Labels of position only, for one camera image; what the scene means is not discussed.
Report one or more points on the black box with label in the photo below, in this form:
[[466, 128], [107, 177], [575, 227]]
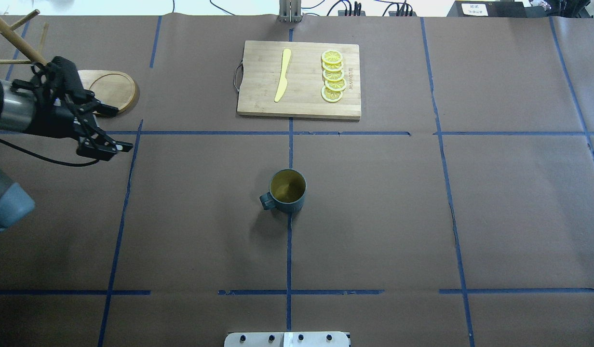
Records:
[[487, 8]]

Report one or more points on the aluminium frame post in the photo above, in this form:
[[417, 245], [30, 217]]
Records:
[[290, 11]]

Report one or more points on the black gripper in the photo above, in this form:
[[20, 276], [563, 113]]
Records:
[[50, 119]]

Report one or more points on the lemon slice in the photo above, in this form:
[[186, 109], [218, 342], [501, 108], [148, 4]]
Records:
[[335, 85], [331, 96], [328, 67], [333, 76], [332, 57]]

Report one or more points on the white mounting pillar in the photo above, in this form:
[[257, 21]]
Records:
[[288, 339]]

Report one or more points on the blue mug yellow inside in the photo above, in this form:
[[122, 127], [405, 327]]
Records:
[[286, 192]]

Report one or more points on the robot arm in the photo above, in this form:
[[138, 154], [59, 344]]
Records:
[[15, 202]]

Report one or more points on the wooden cutting board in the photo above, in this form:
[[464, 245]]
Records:
[[261, 70]]

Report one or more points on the wooden cup storage rack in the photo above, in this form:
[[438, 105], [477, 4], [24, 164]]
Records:
[[116, 89]]

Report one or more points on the yellow plastic knife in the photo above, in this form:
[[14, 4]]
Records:
[[283, 80]]

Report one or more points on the black power strip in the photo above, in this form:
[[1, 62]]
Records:
[[399, 9], [352, 8]]

